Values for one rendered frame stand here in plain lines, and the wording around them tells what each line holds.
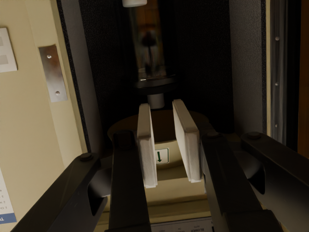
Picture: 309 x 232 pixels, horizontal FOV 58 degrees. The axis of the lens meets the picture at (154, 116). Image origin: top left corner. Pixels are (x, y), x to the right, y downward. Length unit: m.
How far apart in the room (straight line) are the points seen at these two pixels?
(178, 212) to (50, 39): 0.29
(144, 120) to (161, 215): 0.27
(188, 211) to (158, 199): 0.05
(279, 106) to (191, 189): 0.17
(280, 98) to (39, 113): 0.67
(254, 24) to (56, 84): 0.27
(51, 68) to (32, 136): 0.54
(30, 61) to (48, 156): 0.29
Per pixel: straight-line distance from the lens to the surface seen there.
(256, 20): 0.40
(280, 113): 0.42
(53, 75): 0.38
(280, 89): 0.41
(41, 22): 0.38
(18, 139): 0.93
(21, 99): 0.89
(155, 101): 0.46
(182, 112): 0.17
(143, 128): 0.15
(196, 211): 0.42
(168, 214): 0.42
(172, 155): 0.43
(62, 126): 0.40
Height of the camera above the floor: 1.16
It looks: 16 degrees up
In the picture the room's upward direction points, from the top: 173 degrees clockwise
